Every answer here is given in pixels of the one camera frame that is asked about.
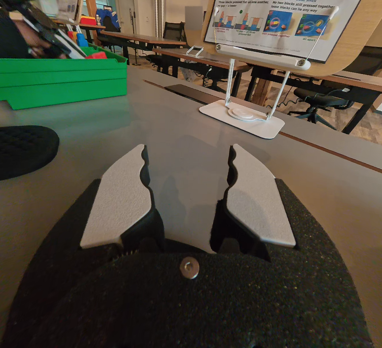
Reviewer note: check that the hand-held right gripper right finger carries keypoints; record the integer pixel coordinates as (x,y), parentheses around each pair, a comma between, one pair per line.
(259,201)

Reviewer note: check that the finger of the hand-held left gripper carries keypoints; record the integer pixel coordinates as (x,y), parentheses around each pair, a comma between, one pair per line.
(73,48)

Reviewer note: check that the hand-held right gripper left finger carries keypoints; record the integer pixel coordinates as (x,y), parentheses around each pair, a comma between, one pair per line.
(119,201)

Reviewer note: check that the red mega block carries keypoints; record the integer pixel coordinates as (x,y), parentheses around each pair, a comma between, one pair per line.
(96,55)
(69,35)

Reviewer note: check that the green plastic bin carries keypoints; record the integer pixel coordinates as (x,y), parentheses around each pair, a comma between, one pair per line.
(59,82)

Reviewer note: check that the person's left forearm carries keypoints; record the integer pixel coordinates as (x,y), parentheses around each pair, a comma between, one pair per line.
(9,40)

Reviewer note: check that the person's left hand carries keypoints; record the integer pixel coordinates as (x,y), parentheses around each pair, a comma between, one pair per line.
(25,32)

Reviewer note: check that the wooden top table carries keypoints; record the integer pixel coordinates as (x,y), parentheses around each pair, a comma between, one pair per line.
(89,26)
(179,53)
(143,38)
(352,80)

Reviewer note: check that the black office chair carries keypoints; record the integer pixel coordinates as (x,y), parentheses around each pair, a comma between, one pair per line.
(217,76)
(322,100)
(172,29)

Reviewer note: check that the black round mat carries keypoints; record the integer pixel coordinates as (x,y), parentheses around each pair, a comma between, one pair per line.
(24,150)

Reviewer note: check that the small white stand base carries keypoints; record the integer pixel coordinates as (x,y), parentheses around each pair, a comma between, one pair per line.
(194,51)

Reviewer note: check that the instruction board on white stand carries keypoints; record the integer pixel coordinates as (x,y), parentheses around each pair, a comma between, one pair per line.
(334,67)

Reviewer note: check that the printed instruction sheet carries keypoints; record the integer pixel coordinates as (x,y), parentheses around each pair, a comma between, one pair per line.
(283,10)

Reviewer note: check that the wooden easel frame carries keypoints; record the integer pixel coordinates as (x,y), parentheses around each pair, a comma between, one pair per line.
(91,4)

